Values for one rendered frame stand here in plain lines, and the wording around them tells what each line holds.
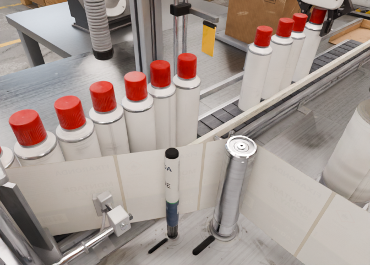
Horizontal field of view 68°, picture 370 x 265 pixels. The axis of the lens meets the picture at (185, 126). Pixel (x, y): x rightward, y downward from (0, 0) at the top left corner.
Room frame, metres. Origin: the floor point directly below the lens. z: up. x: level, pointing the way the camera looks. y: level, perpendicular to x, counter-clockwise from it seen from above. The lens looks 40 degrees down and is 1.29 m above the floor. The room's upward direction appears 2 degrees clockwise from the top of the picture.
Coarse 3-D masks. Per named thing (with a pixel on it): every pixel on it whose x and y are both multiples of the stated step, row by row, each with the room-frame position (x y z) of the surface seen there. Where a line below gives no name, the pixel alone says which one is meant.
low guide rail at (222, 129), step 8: (368, 40) 0.95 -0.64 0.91; (360, 48) 0.88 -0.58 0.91; (344, 56) 0.81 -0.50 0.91; (352, 56) 0.85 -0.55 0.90; (328, 64) 0.75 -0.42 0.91; (336, 64) 0.78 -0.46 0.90; (320, 72) 0.71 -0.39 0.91; (304, 80) 0.65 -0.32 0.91; (312, 80) 0.69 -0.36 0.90; (288, 88) 0.61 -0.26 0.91; (296, 88) 0.63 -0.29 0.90; (272, 96) 0.57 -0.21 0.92; (280, 96) 0.58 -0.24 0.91; (264, 104) 0.54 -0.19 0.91; (272, 104) 0.56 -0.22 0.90; (248, 112) 0.50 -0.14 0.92; (256, 112) 0.52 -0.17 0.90; (232, 120) 0.47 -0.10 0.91; (240, 120) 0.48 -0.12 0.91; (216, 128) 0.44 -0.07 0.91; (224, 128) 0.44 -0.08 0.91; (232, 128) 0.46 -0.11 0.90; (208, 136) 0.42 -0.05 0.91
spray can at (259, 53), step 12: (264, 36) 0.55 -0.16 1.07; (252, 48) 0.56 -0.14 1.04; (264, 48) 0.55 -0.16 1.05; (252, 60) 0.55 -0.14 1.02; (264, 60) 0.54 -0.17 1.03; (252, 72) 0.55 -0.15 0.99; (264, 72) 0.55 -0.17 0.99; (252, 84) 0.54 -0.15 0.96; (240, 96) 0.56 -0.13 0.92; (252, 96) 0.54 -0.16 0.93; (240, 108) 0.55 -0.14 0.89
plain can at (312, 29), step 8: (320, 8) 0.72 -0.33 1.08; (312, 16) 0.71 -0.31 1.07; (320, 16) 0.70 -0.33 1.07; (312, 24) 0.71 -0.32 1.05; (320, 24) 0.70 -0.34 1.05; (304, 32) 0.71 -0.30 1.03; (312, 32) 0.69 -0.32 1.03; (304, 40) 0.70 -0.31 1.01; (312, 40) 0.69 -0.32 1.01; (304, 48) 0.70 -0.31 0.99; (312, 48) 0.69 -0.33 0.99; (304, 56) 0.69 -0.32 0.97; (312, 56) 0.69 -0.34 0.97; (304, 64) 0.69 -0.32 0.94; (296, 72) 0.70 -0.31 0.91; (304, 72) 0.69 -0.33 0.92; (296, 80) 0.69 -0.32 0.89
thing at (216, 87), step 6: (360, 18) 1.04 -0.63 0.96; (348, 24) 0.97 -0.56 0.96; (354, 24) 0.99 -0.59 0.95; (336, 30) 0.91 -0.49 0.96; (342, 30) 0.94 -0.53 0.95; (324, 36) 0.85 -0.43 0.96; (330, 36) 0.88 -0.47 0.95; (228, 78) 0.57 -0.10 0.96; (234, 78) 0.57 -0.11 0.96; (240, 78) 0.58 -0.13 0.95; (216, 84) 0.54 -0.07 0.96; (222, 84) 0.54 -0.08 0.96; (228, 84) 0.56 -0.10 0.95; (204, 90) 0.51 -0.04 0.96; (210, 90) 0.52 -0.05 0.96; (216, 90) 0.53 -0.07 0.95; (204, 96) 0.51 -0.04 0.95
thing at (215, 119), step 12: (336, 48) 0.95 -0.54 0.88; (348, 48) 0.95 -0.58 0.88; (324, 60) 0.85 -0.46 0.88; (348, 60) 0.86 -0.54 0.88; (312, 72) 0.77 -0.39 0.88; (312, 84) 0.70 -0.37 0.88; (288, 96) 0.63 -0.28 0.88; (228, 108) 0.56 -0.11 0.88; (204, 120) 0.51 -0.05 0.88; (216, 120) 0.51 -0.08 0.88; (228, 120) 0.51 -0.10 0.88; (252, 120) 0.52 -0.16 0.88; (204, 132) 0.47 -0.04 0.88; (228, 132) 0.47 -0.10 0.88; (60, 240) 0.21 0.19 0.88
